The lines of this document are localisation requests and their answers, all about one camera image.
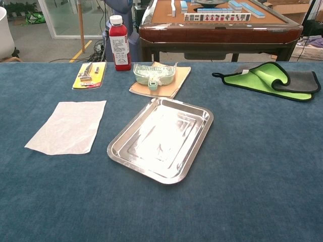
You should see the white paper sheet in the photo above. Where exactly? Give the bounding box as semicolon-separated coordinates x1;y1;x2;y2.
24;100;107;156

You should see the stainless steel tray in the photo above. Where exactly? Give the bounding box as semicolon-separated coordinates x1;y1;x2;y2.
106;97;214;185

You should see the brown paper notebook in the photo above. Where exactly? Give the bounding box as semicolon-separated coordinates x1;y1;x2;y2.
129;61;192;99

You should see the clear green plastic packaged item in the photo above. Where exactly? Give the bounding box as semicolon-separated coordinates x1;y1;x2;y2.
133;63;177;91

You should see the blue robot stand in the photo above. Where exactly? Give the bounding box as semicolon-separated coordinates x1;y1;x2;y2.
102;0;141;63

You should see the yellow blister pack metal tool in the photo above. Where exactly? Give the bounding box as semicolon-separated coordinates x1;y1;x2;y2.
72;62;107;90

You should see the red juice bottle white cap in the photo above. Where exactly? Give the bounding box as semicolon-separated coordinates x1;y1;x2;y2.
108;15;132;72

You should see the green and grey microfiber cloth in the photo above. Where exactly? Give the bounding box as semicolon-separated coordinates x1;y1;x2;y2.
211;62;321;102

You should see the wooden mahjong table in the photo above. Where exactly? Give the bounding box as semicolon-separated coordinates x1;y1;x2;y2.
138;0;304;63

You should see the face-up mahjong tile row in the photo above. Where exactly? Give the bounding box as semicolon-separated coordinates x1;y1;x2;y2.
184;13;252;22

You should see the short blue-backed mahjong tile row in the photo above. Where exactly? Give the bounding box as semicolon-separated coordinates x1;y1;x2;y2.
197;8;234;14

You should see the wooden pole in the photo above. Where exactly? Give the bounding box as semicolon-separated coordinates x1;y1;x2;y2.
77;0;86;53

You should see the stacked blue mahjong tile row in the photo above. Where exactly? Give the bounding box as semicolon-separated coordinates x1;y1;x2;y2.
228;0;243;13

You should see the long blue-backed mahjong tile row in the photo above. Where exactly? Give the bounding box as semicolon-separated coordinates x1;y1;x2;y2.
239;2;266;19

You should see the white plastic basket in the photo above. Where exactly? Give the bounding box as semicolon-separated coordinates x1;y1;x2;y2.
290;37;323;61

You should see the green bag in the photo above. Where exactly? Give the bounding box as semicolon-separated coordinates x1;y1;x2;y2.
25;12;46;25

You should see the cardboard box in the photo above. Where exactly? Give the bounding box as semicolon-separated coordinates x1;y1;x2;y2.
264;0;313;25

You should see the white round chair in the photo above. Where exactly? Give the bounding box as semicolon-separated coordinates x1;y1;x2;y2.
0;7;22;63

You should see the floor cable bundle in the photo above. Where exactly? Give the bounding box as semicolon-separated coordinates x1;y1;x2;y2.
92;40;106;63

